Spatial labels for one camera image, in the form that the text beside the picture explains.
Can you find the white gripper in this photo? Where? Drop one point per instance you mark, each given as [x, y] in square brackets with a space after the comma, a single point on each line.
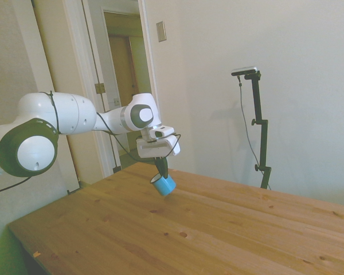
[156, 152]

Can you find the blue enamel mug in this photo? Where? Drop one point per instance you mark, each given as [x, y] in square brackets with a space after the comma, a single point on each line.
[166, 186]

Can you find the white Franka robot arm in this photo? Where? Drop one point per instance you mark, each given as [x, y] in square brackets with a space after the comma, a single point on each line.
[66, 114]

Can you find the brass door hinge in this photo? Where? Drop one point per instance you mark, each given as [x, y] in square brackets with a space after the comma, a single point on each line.
[99, 88]

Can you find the brown wooden door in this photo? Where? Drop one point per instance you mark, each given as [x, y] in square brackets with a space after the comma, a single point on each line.
[121, 66]

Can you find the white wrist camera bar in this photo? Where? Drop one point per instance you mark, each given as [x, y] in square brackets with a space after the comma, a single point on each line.
[153, 146]

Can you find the black jointed camera stand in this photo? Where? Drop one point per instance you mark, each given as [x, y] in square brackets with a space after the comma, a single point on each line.
[259, 114]

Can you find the grey stereo camera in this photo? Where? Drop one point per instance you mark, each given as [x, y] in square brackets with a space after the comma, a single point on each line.
[245, 70]

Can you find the white door frame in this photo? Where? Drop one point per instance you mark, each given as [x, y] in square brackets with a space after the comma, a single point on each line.
[90, 57]

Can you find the beige light switch plate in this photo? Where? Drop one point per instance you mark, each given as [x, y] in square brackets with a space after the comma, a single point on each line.
[161, 31]

